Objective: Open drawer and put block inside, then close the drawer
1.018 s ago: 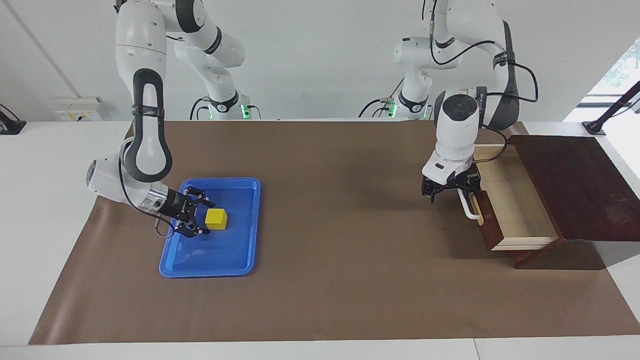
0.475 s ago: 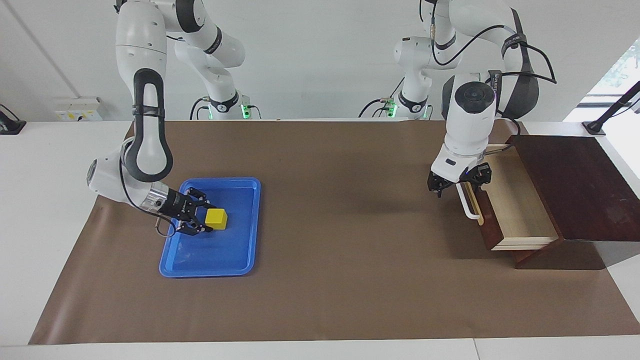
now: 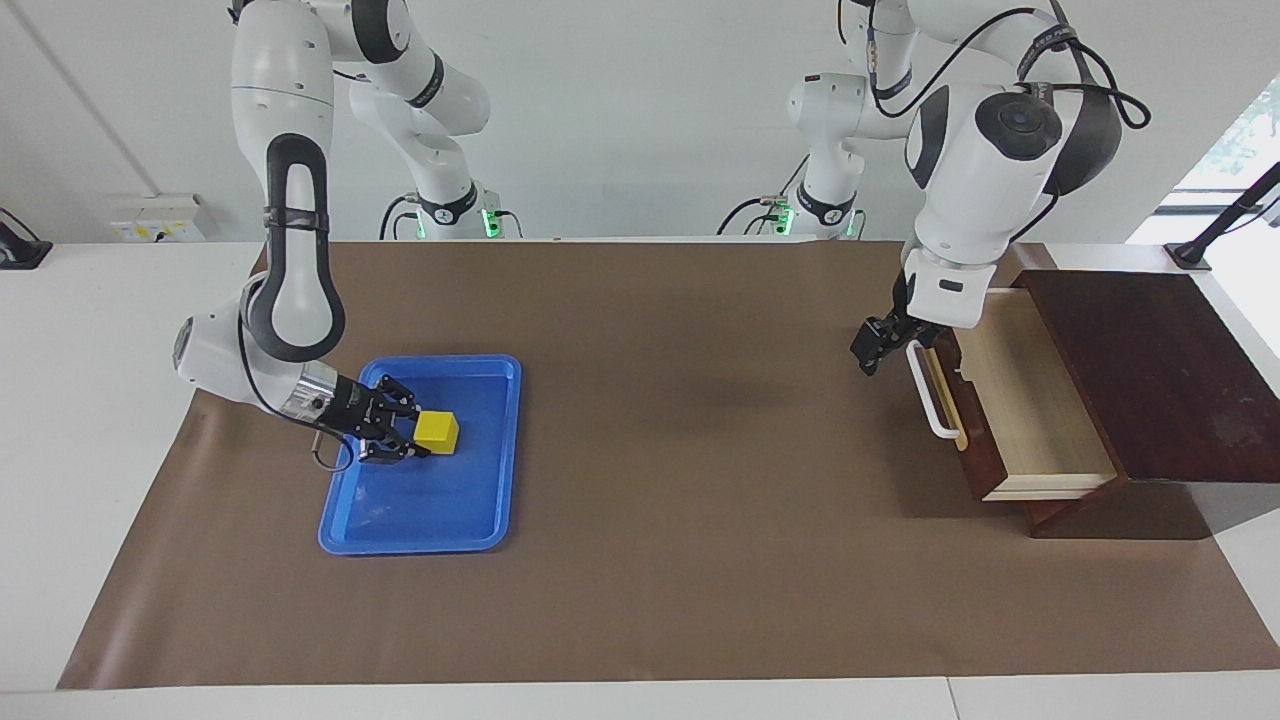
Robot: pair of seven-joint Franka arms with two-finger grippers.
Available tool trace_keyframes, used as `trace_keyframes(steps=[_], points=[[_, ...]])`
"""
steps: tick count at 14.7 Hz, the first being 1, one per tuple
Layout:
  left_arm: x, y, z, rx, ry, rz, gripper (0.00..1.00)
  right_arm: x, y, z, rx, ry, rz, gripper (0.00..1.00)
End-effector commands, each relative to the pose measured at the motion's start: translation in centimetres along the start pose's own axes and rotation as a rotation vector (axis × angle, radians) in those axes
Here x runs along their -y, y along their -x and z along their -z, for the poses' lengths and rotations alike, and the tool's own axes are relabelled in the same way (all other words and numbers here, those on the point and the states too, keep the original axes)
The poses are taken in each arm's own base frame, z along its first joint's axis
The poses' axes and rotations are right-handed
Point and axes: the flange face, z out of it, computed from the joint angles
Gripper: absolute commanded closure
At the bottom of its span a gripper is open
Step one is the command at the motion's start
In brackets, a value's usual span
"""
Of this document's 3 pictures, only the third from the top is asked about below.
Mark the dark wooden cabinet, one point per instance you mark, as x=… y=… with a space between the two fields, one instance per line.
x=1150 y=380

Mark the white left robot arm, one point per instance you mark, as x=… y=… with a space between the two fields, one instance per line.
x=970 y=170

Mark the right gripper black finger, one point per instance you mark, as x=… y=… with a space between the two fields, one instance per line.
x=385 y=450
x=400 y=398

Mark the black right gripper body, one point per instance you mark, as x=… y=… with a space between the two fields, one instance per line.
x=355 y=410

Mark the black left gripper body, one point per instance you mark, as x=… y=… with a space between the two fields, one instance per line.
x=900 y=315

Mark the white wall socket box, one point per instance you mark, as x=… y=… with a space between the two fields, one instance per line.
x=155 y=215

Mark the bright window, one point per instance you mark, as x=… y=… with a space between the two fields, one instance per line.
x=1240 y=140

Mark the blue plastic tray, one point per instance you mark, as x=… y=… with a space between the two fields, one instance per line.
x=430 y=500

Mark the brown table mat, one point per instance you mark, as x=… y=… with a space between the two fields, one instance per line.
x=700 y=550

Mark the black stand base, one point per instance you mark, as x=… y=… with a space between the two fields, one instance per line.
x=25 y=255

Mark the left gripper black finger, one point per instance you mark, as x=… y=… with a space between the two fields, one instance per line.
x=930 y=335
x=875 y=345

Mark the yellow block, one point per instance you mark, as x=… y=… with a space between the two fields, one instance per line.
x=438 y=430

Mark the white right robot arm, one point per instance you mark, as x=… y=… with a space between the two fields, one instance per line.
x=290 y=100

